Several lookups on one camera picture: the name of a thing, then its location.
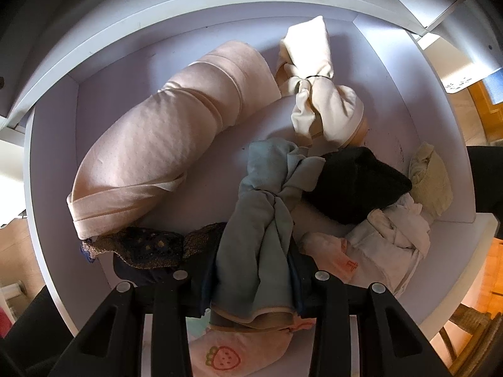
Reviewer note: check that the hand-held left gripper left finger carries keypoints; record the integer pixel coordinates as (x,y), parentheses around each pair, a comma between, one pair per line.
(173,302)

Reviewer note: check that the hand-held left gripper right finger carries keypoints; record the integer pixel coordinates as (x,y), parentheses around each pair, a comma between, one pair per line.
(314,294)

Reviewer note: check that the grey-blue knotted cloth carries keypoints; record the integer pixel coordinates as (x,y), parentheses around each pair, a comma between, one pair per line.
(251,243)

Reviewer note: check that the white cloth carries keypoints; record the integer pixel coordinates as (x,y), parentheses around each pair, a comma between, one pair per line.
(393,235)

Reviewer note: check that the cream cloth bundle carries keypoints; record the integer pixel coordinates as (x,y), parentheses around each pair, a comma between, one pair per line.
(326,106)

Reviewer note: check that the white shelf cabinet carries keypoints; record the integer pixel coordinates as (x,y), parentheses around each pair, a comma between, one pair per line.
(196,0)

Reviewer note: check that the pink red-print cloth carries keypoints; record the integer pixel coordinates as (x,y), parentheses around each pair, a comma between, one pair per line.
(326,251)

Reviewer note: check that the dark lace cloth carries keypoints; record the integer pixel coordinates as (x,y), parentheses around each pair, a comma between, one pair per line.
(149,247)

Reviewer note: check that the pink strawberry-print cloth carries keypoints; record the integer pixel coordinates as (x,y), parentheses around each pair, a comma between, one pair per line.
(243,353)

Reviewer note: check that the black cloth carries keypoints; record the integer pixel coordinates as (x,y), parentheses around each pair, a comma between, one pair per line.
(353,188)

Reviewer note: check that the person's dark garment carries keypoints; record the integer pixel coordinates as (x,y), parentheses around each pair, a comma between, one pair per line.
(485,188)
(27,330)

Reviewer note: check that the pale yellow knit cloth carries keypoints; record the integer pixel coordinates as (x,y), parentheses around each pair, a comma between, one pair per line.
(432,188)

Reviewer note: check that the wicker chair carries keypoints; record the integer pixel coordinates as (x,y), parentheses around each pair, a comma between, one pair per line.
(471,333)

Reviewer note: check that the pink rolled cloth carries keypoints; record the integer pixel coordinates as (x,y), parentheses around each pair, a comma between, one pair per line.
(157,137)

